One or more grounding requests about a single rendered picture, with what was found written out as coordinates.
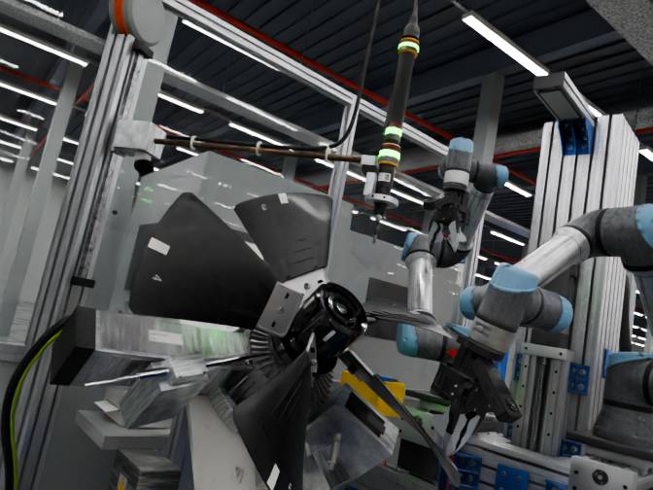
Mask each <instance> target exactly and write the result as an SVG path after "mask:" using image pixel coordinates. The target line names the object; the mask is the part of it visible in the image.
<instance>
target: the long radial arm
mask: <svg viewBox="0 0 653 490"><path fill-rule="evenodd" d="M249 342H250V340H249V336H248V335H247V334H245V333H240V332H229V331H222V330H216V329H210V328H204V327H198V326H192V325H186V324H180V323H174V322H168V321H162V320H156V319H150V318H144V317H138V316H132V315H125V314H119V313H114V312H108V311H102V310H100V311H98V310H96V336H95V350H94V351H93V353H92V354H91V355H90V357H89V358H88V360H87V361H86V363H85V364H84V366H83V367H82V368H81V370H80V371H79V373H78V374H77V375H76V377H75V378H74V379H73V381H72V382H71V384H70V386H79V387H85V384H87V383H92V382H97V381H103V380H109V379H115V378H116V377H121V376H127V375H132V374H135V372H136V371H139V370H145V369H146V368H147V367H148V366H149V365H150V364H151V363H155V362H162V361H165V359H166V358H167V357H168V356H171V355H180V354H187V353H192V352H195V351H197V352H200V354H201V356H202V358H208V357H214V356H220V357H223V356H229V355H235V354H241V353H247V354H252V352H251V350H250V348H251V347H250V344H249ZM253 370H255V365H254V361H253V360H249V361H248V362H247V363H243V364H237V365H232V366H226V367H221V368H219V369H214V370H208V372H207V376H208V378H209V380H210V381H209V383H208V384H207V385H206V386H205V387H204V388H203V389H202V390H201V391H200V392H199V393H198V394H197V396H209V395H210V394H211V393H213V392H214V391H215V390H216V389H217V388H218V387H226V390H227V391H230V390H231V389H232V388H233V387H234V386H236V385H237V384H238V383H239V382H240V381H242V380H243V379H244V378H245V377H246V376H247V375H249V374H250V373H251V372H252V371H253ZM135 381H136V380H135V379H132V380H127V381H122V382H111V383H105V384H99V385H94V386H88V387H91V388H104V389H117V390H129V389H130V387H131V386H132V385H133V384H134V383H135Z"/></svg>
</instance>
